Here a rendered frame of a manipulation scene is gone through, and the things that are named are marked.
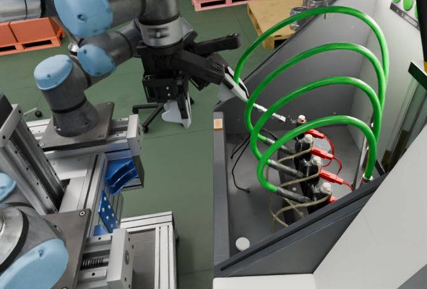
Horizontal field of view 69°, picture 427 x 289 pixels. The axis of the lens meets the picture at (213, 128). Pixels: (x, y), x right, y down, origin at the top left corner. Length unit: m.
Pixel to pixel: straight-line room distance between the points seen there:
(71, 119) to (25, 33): 3.96
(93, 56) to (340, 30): 0.77
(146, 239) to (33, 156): 0.93
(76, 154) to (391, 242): 0.98
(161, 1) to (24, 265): 0.45
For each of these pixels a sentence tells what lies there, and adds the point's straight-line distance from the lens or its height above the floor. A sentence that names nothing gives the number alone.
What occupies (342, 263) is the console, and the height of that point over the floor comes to 1.10.
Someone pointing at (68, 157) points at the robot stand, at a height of 0.95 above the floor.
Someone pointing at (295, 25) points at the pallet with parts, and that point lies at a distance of 3.91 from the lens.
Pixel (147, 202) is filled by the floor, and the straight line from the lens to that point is 2.20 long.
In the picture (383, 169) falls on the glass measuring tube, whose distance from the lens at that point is 1.04.
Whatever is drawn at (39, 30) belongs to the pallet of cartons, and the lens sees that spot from 4.96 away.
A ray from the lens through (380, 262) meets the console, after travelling 0.57.
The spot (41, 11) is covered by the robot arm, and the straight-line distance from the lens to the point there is 0.60.
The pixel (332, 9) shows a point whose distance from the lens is 0.75.
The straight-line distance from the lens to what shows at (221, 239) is 0.84.
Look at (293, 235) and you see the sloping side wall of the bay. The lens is 0.66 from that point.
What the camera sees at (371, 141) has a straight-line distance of 0.65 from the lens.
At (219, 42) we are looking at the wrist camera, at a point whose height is 1.37.
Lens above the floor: 1.67
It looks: 39 degrees down
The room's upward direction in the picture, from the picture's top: 6 degrees counter-clockwise
